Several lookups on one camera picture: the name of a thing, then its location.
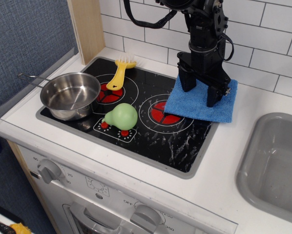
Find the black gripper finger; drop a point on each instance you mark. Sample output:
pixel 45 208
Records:
pixel 187 79
pixel 214 95

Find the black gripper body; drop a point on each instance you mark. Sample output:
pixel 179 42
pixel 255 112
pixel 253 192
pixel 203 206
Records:
pixel 207 67

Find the stainless steel pot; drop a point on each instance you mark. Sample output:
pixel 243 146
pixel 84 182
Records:
pixel 69 96

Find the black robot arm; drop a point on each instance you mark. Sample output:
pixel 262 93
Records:
pixel 206 23

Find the blue towel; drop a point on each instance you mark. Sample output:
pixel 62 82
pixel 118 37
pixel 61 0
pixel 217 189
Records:
pixel 193 104

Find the black toy stovetop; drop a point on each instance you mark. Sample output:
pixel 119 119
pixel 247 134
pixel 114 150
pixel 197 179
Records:
pixel 167 142

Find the green toy pear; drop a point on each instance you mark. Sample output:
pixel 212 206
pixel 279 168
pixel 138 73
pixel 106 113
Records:
pixel 124 116

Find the grey sink basin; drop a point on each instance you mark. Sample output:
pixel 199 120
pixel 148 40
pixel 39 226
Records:
pixel 264 178

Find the grey right oven knob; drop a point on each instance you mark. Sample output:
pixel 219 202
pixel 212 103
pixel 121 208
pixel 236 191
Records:
pixel 146 218

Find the grey oven knob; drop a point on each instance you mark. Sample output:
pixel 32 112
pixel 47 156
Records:
pixel 48 170
pixel 146 218

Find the white toy oven front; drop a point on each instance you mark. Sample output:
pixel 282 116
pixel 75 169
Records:
pixel 78 204

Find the grey left oven knob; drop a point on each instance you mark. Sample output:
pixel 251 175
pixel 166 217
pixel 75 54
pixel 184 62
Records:
pixel 48 170

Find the yellow object bottom left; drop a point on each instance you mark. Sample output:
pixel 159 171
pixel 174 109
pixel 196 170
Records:
pixel 19 228

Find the wooden side post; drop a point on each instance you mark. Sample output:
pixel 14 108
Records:
pixel 88 28

